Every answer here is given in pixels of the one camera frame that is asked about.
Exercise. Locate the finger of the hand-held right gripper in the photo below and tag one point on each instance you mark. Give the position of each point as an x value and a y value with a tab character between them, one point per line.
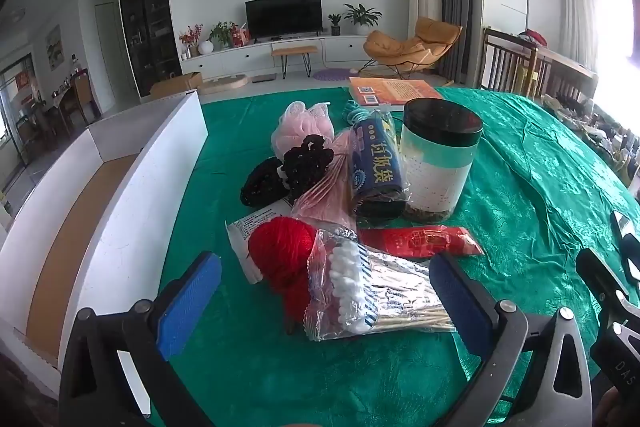
602	277

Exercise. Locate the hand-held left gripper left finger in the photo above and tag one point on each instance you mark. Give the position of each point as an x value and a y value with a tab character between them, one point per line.
190	302

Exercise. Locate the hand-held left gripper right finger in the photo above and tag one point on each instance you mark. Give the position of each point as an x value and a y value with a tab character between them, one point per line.
460	302

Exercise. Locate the red packet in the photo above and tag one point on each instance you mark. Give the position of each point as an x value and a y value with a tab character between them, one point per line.
420	242

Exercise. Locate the white printed packet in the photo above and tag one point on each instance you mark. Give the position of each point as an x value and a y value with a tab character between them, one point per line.
242	232

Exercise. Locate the red yarn ball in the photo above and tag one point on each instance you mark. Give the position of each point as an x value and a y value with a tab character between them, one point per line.
280	252

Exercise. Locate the white cardboard box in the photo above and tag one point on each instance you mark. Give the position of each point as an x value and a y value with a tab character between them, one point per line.
125	217

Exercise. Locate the cotton swab packet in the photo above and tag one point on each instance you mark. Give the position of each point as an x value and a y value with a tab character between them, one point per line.
350	287

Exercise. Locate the black scrunchie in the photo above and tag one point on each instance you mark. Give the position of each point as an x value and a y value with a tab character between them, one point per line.
305	162
260	187

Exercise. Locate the blue garbage bag packet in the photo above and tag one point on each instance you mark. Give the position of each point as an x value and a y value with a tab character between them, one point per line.
372	167

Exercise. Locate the pink plastic packet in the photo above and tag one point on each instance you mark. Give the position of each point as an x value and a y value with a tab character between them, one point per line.
325	197

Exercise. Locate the pink bath pouf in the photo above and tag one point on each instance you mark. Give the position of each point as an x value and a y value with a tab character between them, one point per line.
305	124

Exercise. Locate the clear jar with black lid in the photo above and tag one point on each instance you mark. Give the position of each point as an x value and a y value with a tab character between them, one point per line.
435	177

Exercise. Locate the pile of assorted clutter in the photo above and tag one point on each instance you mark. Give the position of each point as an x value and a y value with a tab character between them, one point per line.
590	122

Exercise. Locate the brown cardboard box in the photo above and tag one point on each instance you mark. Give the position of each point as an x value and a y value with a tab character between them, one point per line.
175	84

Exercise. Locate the curved wooden tray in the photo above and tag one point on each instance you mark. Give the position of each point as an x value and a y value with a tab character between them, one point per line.
225	84

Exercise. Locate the orange book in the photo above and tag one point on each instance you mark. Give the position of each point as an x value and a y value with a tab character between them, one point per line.
395	89

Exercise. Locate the wooden dining chair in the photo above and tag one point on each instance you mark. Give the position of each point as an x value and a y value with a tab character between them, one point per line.
75	99

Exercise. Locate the white television cabinet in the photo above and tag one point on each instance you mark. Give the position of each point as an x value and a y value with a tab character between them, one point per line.
240	57

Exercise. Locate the round white vase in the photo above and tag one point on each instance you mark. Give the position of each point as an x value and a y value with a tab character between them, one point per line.
205	47

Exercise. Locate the orange lounge chair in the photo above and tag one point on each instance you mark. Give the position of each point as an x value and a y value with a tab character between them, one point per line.
400	49

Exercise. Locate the purple round rug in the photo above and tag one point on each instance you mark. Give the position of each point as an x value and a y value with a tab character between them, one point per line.
331	74

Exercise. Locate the red flowers in vase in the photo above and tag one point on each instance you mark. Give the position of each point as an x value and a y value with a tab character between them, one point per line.
190	37

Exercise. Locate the red gift bag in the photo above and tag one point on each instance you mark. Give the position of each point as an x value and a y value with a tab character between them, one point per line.
239	37

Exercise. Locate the bushy green potted plant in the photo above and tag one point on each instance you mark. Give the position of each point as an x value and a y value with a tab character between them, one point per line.
222	32

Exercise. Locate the wooden bench with metal legs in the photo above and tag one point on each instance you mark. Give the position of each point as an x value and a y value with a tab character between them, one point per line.
295	50

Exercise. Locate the white curtain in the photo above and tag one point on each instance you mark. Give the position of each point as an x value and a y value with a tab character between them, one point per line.
582	2

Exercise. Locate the black display cabinet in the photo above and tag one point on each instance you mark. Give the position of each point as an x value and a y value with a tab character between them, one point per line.
147	17

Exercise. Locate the black television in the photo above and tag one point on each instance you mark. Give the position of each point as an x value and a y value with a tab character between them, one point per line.
282	17

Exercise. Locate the large potted plant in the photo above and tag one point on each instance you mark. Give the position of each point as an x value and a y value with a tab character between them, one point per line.
362	14

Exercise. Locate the small potted plant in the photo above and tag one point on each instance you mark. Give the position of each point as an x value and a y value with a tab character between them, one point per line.
335	24

